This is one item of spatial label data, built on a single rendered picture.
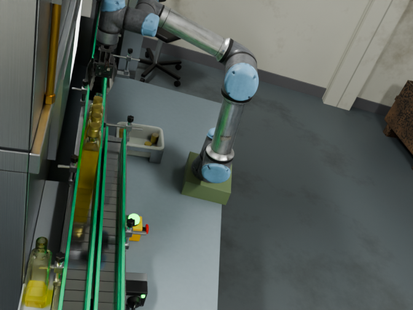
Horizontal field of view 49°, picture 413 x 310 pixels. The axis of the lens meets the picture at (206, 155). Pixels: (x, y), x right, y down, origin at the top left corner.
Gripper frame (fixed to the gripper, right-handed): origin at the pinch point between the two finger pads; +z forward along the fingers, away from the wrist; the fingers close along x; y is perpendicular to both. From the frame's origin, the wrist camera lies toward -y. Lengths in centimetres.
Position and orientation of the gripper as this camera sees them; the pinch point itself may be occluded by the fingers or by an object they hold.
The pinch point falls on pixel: (99, 87)
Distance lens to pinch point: 176.5
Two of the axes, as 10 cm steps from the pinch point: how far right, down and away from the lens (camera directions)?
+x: 9.5, 1.3, 2.7
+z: -2.7, 7.6, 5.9
